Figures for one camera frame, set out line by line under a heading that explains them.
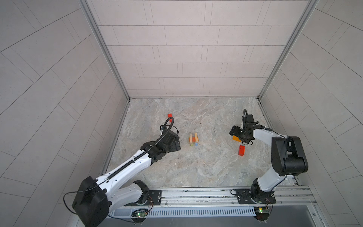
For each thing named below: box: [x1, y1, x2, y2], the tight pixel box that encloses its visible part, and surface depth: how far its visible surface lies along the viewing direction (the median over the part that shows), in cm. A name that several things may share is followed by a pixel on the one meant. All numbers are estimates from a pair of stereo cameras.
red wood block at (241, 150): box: [238, 144, 246, 157], surface depth 88 cm
